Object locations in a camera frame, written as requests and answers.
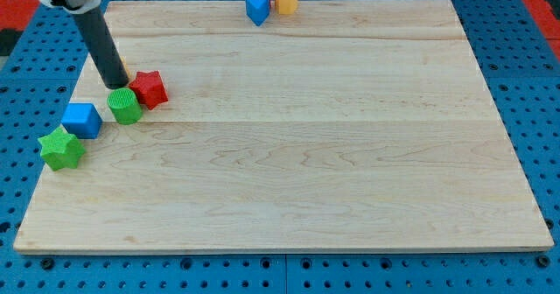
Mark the yellow block behind rod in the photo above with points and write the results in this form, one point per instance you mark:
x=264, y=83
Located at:
x=125, y=68

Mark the green star block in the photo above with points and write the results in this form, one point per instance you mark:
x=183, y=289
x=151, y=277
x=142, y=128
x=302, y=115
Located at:
x=61, y=149

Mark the green cylinder block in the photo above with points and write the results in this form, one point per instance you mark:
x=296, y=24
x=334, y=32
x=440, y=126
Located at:
x=124, y=106

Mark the blue triangular prism block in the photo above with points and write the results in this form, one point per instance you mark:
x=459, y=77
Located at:
x=257, y=10

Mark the red star block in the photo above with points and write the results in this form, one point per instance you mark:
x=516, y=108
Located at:
x=149, y=89

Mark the light wooden board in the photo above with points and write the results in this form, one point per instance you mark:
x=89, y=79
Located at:
x=361, y=127

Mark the blue cube block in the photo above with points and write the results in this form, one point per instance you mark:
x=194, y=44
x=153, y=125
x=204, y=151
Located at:
x=82, y=120

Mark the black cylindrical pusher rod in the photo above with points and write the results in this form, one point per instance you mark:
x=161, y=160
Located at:
x=102, y=48

